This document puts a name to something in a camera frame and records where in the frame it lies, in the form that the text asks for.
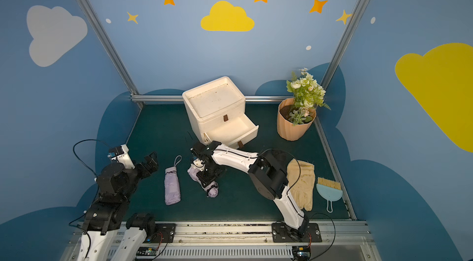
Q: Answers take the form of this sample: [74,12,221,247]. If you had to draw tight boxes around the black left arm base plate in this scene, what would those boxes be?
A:
[145,222,177,244]

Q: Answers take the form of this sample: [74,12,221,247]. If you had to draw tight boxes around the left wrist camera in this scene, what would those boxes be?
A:
[108,144,135,169]

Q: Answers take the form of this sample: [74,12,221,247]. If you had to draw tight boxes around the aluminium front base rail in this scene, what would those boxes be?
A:
[60,220,381,261]

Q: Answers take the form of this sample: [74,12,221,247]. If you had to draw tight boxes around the terracotta flower pot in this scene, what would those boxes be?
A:
[277,98,317,141]

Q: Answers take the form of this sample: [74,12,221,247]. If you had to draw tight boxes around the light blue hand brush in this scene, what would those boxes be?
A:
[316,177,343,213]

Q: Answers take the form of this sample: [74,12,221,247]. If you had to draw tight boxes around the beige work glove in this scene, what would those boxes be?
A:
[287,159,315,211]

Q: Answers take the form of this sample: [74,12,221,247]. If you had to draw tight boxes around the white green artificial flowers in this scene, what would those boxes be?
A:
[287,68,331,110]

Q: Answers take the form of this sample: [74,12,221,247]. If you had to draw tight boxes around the aluminium left corner post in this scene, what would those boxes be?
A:
[76,0,140,97]

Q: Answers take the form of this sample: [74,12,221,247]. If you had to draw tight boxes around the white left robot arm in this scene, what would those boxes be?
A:
[78,152,158,261]

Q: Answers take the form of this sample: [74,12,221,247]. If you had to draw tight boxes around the aluminium corner post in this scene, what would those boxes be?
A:
[320,0,385,90]
[76,0,140,97]

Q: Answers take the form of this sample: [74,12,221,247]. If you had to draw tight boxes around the white drawer cabinet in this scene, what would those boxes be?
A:
[182,76,259,149]

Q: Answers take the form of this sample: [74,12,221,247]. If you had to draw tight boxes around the lilac umbrella with strap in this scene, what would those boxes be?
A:
[164,155,182,206]

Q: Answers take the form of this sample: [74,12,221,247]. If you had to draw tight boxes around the lilac umbrella black strap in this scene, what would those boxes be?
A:
[186,163,219,199]

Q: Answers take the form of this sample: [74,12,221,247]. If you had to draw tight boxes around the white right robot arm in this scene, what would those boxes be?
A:
[188,141,309,241]

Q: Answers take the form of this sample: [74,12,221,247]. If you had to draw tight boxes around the aluminium right corner post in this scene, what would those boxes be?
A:
[320,0,385,90]

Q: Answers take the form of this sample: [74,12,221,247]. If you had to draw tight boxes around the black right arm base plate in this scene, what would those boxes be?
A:
[271,222,322,243]

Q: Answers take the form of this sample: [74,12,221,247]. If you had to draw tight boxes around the aluminium back frame rail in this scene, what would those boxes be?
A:
[131,94,289,103]

